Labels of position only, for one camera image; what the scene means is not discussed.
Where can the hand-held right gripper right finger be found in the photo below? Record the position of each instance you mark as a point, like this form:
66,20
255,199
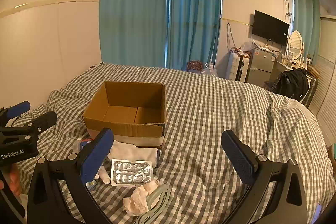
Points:
239,158

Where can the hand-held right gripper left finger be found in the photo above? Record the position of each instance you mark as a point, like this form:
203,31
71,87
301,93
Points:
95,158

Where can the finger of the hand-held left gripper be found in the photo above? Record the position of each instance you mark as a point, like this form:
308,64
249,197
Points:
18,108
43,120

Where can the small white bottle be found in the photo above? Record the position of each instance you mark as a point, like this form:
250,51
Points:
105,175

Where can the blue white packet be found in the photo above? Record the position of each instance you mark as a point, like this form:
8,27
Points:
78,145

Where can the white plastic bag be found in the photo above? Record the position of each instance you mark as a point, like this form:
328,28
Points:
131,151

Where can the silver foil blister tray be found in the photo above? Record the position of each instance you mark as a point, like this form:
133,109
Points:
132,172

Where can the white tissue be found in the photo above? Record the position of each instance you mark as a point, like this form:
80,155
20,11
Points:
137,200

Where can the brown cardboard box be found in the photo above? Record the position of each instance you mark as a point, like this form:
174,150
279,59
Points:
126,98

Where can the person's left hand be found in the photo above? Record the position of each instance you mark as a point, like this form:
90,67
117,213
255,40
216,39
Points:
14,180

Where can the grey checkered blanket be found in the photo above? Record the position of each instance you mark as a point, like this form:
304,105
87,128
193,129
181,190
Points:
210,113

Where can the black jacket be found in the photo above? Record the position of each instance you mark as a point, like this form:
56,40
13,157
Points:
291,85

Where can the white suitcase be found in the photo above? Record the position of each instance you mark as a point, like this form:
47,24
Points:
236,67

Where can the clear plastic bag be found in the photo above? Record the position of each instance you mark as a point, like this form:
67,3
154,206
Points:
210,71
246,47

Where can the grey small fridge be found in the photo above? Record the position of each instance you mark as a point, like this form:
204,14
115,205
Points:
261,64

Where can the patterned bag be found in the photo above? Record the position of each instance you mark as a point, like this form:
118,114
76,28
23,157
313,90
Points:
194,66

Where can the white louvred wardrobe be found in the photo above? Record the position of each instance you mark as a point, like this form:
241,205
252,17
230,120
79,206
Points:
326,77

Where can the white oval mirror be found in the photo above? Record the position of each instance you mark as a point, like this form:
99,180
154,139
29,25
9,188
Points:
295,44

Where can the wide teal curtain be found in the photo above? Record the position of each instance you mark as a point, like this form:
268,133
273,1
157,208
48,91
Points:
131,8

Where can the narrow teal curtain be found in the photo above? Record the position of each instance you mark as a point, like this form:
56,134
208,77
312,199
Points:
194,14

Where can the pale teal curtain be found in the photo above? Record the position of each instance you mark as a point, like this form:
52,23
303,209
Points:
305,22

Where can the black wall television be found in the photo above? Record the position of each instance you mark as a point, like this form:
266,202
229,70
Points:
270,27

